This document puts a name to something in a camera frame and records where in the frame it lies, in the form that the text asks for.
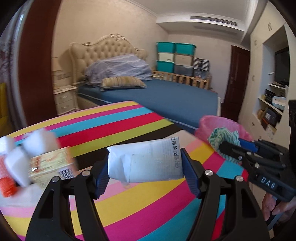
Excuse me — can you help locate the green zigzag cloth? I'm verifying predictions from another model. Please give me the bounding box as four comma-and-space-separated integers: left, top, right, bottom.
207, 128, 241, 165

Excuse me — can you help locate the white paper packet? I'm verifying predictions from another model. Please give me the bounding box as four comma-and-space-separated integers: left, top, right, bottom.
107, 137, 184, 183

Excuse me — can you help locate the herbal medicine box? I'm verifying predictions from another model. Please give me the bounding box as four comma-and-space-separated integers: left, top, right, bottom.
28, 147, 77, 188

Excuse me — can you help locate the pink orange foam net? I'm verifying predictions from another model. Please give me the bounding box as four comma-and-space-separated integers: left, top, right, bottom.
0, 156, 16, 197

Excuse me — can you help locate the pink trash bag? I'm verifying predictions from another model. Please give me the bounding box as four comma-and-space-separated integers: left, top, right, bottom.
194, 115, 253, 142

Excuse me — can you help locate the person's right hand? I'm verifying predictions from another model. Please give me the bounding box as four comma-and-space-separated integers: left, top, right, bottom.
261, 193, 296, 222

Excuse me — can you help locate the blue mattress bed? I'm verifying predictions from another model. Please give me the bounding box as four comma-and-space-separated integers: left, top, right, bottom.
78, 79, 220, 133

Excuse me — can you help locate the white foam block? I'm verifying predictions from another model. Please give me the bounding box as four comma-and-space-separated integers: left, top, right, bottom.
0, 136, 16, 155
22, 128, 61, 157
4, 146, 31, 187

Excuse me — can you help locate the dark wood door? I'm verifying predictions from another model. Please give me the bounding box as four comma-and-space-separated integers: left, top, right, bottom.
221, 45, 250, 121

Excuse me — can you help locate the white bedside table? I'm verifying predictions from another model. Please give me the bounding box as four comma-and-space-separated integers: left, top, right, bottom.
53, 85, 79, 115

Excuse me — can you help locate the striped pillow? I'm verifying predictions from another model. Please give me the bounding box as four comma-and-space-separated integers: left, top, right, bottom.
100, 76, 147, 90

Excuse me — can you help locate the dark wood wardrobe panel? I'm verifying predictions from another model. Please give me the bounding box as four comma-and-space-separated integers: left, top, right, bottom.
18, 1, 61, 126

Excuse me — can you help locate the black television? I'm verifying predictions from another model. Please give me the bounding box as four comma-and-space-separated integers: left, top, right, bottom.
274, 47, 290, 86

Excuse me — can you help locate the black white checked bag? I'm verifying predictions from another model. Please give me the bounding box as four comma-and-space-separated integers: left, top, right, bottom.
193, 57, 210, 71

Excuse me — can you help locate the grey clear storage bin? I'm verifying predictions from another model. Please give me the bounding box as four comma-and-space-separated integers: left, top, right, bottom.
174, 64, 194, 77

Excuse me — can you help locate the yellow leather armchair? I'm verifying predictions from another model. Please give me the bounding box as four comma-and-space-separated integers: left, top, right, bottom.
0, 83, 13, 137

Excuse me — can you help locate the teal storage bin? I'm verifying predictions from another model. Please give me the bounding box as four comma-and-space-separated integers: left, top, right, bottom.
156, 60, 174, 73
175, 43, 196, 56
157, 42, 176, 53

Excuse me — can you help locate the grey purple duvet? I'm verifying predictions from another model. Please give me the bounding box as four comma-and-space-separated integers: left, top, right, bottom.
84, 54, 152, 85

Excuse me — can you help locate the beige storage box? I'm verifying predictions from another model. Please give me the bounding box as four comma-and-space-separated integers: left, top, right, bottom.
174, 54, 194, 66

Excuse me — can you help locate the tufted beige headboard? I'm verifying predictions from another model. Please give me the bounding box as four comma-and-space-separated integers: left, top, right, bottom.
69, 34, 148, 85

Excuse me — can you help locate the white storage box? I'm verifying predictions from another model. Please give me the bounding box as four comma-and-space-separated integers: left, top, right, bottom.
158, 52, 174, 62

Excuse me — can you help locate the air conditioner vent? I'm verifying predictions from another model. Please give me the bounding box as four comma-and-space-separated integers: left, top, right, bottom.
190, 16, 238, 27

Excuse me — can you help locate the wooden crib rail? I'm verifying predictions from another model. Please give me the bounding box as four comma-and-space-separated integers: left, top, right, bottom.
152, 70, 211, 90

